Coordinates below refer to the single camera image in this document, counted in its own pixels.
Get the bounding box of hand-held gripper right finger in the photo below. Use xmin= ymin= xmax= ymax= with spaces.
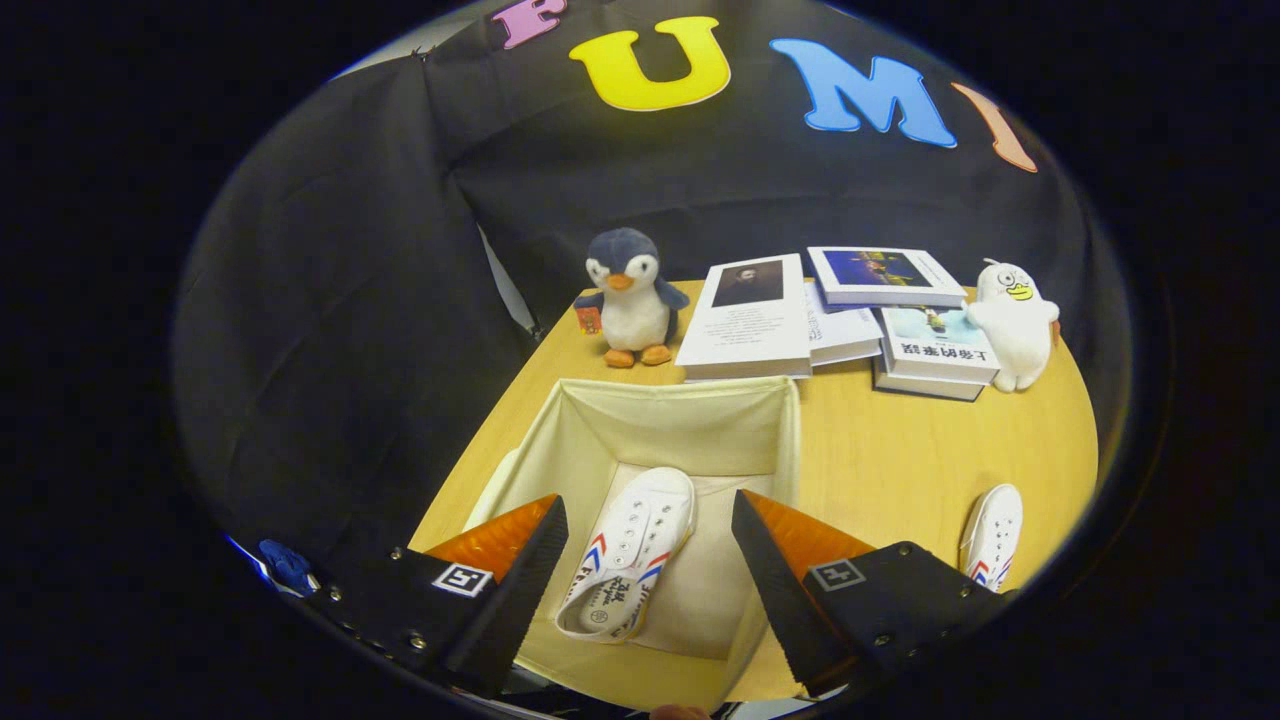
xmin=731 ymin=489 xmax=1011 ymax=698

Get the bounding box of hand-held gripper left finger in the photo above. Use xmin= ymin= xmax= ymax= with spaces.
xmin=320 ymin=494 xmax=569 ymax=699

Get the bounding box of white canvas shoe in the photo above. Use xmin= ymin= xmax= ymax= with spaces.
xmin=959 ymin=484 xmax=1025 ymax=593
xmin=556 ymin=466 xmax=697 ymax=643

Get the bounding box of beige fabric storage box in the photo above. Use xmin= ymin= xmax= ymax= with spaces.
xmin=462 ymin=376 xmax=803 ymax=713

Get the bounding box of blue object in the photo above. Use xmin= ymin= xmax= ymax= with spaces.
xmin=258 ymin=540 xmax=319 ymax=596

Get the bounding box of grey book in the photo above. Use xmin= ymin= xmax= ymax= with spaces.
xmin=872 ymin=360 xmax=986 ymax=403

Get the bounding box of white book dark portrait cover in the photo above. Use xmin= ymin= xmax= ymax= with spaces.
xmin=675 ymin=253 xmax=813 ymax=382

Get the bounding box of plain white book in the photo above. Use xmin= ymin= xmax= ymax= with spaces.
xmin=805 ymin=282 xmax=886 ymax=367

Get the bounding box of white book pale teal cover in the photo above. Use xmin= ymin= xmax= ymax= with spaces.
xmin=880 ymin=305 xmax=1001 ymax=386

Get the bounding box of grey penguin plush toy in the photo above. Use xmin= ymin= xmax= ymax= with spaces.
xmin=574 ymin=228 xmax=691 ymax=369

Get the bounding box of white book blue photo cover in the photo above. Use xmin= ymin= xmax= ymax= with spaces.
xmin=807 ymin=246 xmax=968 ymax=308

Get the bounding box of black backdrop cloth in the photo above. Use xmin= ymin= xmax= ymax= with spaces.
xmin=170 ymin=0 xmax=1136 ymax=601

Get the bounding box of white duck plush toy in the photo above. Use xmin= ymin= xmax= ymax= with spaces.
xmin=963 ymin=259 xmax=1061 ymax=393

